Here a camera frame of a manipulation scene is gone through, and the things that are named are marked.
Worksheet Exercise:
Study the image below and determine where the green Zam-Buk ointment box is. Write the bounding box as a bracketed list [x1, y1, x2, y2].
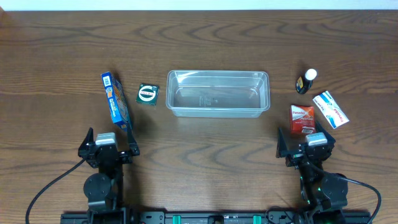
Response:
[136, 83, 160, 106]

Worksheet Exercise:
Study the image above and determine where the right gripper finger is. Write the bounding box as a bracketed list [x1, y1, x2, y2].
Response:
[276, 128, 288, 157]
[315, 121, 336, 144]

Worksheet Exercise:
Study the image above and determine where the white Panadol box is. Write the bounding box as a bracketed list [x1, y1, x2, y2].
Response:
[313, 91, 349, 129]

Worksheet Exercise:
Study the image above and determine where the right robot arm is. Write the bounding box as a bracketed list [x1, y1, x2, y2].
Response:
[276, 122, 348, 223]

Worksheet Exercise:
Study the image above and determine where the red Panadol box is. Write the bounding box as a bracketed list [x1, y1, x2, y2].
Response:
[290, 105, 316, 134]

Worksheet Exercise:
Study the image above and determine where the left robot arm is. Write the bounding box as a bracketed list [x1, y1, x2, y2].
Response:
[78, 127, 140, 223]

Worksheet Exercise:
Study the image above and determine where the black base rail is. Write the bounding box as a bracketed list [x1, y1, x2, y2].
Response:
[60, 210, 371, 224]

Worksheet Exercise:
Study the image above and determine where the clear plastic container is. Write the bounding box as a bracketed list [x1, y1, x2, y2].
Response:
[165, 70, 271, 118]

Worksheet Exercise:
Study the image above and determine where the dark bottle white cap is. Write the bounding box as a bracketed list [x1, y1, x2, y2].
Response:
[295, 68, 318, 95]

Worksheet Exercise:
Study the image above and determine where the blue Cool Fever box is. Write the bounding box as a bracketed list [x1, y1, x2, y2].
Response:
[101, 72, 131, 131]

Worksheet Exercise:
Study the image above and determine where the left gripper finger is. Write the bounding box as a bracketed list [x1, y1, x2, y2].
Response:
[127, 124, 138, 152]
[80, 128, 93, 151]

